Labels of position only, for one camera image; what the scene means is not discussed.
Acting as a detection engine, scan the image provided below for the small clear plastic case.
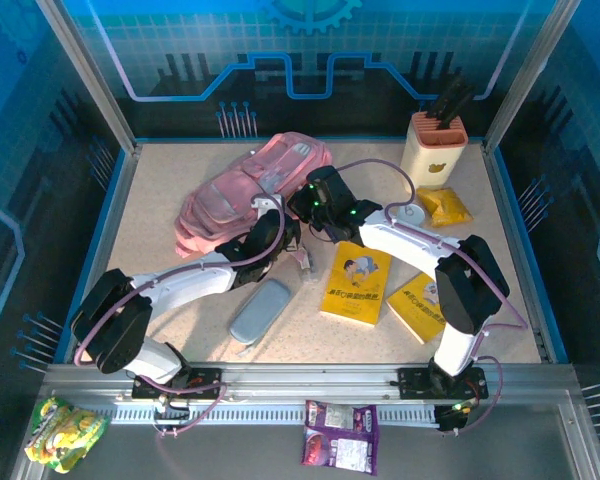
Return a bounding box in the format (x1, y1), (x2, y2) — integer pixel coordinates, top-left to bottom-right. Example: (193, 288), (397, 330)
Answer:
(292, 247), (319, 286)

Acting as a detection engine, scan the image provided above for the pink student backpack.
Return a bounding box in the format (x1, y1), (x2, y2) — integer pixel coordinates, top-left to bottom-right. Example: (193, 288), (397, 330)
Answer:
(172, 130), (334, 259)

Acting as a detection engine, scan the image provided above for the grey pencil case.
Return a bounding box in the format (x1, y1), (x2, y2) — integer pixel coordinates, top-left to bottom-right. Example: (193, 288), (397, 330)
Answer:
(228, 278), (292, 346)

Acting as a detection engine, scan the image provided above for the yellow cartoon cover book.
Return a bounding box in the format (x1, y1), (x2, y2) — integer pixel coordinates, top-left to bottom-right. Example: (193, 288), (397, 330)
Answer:
(385, 272), (449, 345)
(319, 240), (394, 329)

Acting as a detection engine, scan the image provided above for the purple snack bag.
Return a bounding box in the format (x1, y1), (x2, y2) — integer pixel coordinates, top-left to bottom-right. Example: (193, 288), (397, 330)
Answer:
(299, 399), (381, 476)

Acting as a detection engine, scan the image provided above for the green yellow snack bag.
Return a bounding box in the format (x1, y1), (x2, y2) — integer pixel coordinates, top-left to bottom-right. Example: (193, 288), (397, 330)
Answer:
(23, 396), (112, 475)

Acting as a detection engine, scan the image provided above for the orange tin can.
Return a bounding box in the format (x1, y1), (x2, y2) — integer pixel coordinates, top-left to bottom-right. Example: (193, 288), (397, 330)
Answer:
(398, 202), (426, 225)

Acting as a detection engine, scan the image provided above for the cream knife block orange top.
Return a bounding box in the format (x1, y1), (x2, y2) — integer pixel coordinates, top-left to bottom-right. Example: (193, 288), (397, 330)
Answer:
(399, 110), (469, 189)

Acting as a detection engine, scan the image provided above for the yellow snack packet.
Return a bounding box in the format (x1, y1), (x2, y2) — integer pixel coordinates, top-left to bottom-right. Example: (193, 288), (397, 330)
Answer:
(416, 186), (475, 230)

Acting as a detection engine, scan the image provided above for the black controller board with lights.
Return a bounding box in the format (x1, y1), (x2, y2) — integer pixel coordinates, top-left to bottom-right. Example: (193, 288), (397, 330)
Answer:
(433, 398), (481, 435)

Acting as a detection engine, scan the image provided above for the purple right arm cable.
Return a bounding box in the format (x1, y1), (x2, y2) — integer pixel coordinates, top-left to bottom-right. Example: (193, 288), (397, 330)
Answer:
(335, 158), (530, 437)

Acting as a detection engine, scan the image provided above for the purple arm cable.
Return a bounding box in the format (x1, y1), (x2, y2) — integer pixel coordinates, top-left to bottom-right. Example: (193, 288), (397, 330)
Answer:
(335, 158), (530, 437)
(73, 192), (287, 439)

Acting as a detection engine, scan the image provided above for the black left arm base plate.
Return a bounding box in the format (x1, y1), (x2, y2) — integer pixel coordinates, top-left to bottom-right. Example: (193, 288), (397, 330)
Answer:
(131, 366), (224, 401)

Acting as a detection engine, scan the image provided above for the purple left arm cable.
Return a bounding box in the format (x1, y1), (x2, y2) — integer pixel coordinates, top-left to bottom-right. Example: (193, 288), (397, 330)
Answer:
(73, 192), (287, 439)

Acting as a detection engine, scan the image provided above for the black handled knife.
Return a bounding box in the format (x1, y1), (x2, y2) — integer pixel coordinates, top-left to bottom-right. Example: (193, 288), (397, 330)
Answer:
(426, 92), (456, 124)
(439, 75), (477, 127)

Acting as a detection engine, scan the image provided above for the aluminium mounting rail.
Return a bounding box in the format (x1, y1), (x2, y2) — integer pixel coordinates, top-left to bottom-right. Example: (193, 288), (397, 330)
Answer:
(42, 362), (576, 406)

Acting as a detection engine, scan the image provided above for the white slotted cable duct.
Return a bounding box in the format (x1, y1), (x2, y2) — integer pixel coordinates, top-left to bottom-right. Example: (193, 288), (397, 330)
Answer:
(97, 403), (439, 426)

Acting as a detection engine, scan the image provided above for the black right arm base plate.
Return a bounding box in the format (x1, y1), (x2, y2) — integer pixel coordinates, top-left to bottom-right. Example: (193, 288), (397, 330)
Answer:
(397, 366), (490, 401)

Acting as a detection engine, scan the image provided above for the silver frame post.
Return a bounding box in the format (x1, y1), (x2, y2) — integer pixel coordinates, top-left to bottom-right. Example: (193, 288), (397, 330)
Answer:
(34, 0), (142, 156)
(482, 0), (581, 154)

